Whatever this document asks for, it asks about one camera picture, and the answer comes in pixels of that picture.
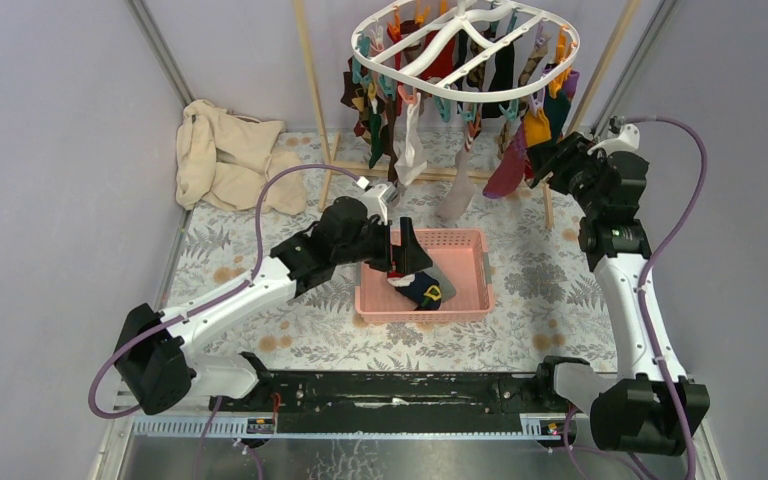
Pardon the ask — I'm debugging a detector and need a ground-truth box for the wooden hanger stand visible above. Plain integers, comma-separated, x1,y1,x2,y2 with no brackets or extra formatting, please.
291,0,644,232

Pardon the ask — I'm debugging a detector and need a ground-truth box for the grey sock with stripes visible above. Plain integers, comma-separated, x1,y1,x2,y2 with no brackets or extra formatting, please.
427,266,458,304

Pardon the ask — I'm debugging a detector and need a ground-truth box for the magenta sock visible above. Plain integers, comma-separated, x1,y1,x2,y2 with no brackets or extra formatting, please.
482,124,530,199

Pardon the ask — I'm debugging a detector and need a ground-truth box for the red sock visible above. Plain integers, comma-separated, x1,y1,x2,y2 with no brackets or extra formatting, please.
420,37,456,81

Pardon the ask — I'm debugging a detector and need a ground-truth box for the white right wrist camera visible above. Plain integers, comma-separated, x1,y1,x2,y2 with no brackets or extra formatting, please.
589,120,641,157

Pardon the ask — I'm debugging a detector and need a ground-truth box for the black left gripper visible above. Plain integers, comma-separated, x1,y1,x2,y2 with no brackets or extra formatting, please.
332,215,432,277

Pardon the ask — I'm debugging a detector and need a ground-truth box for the teal green sock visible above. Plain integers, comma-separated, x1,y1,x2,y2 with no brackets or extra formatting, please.
544,90,571,143

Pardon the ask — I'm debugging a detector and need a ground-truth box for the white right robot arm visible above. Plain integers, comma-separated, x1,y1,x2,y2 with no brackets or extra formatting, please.
528,134,710,456

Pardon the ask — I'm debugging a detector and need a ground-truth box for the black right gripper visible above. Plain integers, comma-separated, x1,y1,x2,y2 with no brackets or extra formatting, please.
525,132,610,217

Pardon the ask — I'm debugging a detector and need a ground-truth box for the pink plastic basket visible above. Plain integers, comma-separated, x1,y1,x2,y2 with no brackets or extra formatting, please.
355,228,495,324

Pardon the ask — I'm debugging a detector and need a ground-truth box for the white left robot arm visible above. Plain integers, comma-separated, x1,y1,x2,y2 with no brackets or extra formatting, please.
113,196,433,415

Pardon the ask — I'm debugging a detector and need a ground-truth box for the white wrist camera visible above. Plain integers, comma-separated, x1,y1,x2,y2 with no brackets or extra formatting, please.
589,120,641,157
355,176,402,225

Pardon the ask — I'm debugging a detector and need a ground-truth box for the cream crumpled cloth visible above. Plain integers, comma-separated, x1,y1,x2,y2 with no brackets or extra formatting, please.
175,100,302,211

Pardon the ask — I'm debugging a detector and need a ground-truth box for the green dotted sock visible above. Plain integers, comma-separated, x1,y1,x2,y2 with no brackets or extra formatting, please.
368,109,384,168

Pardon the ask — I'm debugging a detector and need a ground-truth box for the white round clip hanger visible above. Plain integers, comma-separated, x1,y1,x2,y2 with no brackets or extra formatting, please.
349,1,581,104

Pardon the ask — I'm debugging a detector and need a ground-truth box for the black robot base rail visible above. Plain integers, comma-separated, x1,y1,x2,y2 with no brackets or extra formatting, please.
209,370,569,439

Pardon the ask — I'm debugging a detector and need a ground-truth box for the navy santa sock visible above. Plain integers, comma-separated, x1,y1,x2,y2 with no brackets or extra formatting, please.
386,271,442,311

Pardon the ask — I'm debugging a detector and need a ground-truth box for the white sock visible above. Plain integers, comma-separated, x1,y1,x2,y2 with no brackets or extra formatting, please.
394,94,428,186

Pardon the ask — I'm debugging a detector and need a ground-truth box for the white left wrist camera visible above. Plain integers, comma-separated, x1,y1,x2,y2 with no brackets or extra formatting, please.
355,176,402,225

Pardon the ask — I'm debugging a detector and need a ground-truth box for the brown sock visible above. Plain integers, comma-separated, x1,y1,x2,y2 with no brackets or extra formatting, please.
384,99,398,183

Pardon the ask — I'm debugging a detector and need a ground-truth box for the beige long sock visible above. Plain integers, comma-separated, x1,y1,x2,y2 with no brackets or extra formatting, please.
436,145,475,223

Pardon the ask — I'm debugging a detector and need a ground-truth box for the mustard yellow sock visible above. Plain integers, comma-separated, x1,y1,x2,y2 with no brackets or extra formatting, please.
523,108,552,147

